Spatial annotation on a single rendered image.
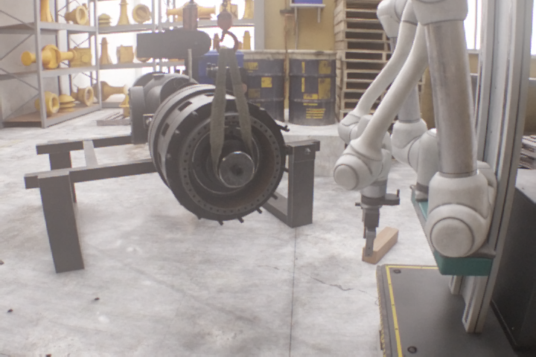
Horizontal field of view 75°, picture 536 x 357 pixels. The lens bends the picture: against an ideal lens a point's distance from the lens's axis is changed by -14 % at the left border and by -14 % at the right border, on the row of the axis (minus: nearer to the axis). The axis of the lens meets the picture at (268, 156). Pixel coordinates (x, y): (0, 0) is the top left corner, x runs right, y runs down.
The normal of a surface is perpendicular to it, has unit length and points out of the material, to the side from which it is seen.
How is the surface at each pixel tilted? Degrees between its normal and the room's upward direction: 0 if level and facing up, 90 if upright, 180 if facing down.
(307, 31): 90
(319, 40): 90
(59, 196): 90
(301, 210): 90
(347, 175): 99
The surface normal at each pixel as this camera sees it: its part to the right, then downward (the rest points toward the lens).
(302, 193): 0.46, 0.22
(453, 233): -0.55, 0.32
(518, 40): -0.18, 0.25
